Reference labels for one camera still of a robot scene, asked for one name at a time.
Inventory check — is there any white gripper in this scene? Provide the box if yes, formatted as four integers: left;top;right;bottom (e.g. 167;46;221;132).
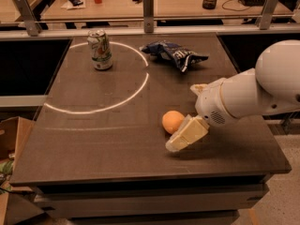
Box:
165;78;238;152

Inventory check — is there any metal partition bracket left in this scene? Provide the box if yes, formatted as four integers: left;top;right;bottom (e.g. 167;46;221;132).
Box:
13;0;41;37

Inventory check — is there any blue chip bag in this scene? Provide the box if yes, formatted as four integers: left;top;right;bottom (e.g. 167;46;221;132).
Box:
140;40;208;72

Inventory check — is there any black mesh pen cup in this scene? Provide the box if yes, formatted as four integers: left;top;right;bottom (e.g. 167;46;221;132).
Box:
202;0;217;9

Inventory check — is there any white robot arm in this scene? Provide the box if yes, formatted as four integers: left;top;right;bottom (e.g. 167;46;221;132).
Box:
166;40;300;152

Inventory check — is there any green white soda can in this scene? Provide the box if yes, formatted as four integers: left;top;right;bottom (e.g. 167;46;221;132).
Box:
87;29;113;70

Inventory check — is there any cardboard box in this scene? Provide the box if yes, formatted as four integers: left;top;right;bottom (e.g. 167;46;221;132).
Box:
0;117;40;225

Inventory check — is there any grey table drawer cabinet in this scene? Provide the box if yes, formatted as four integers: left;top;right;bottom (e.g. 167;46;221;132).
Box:
35;176;268;218

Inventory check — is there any orange fruit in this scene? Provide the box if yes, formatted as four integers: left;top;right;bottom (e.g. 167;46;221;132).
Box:
162;111;185;134

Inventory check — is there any metal partition bracket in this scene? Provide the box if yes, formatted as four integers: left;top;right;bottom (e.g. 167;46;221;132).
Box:
142;0;154;33
256;0;278;30
13;0;41;37

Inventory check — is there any metal partition bracket right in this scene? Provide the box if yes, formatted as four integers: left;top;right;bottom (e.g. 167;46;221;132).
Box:
256;0;278;30

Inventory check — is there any metal partition bracket middle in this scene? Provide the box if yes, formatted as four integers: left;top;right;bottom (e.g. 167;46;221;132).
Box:
142;0;154;33

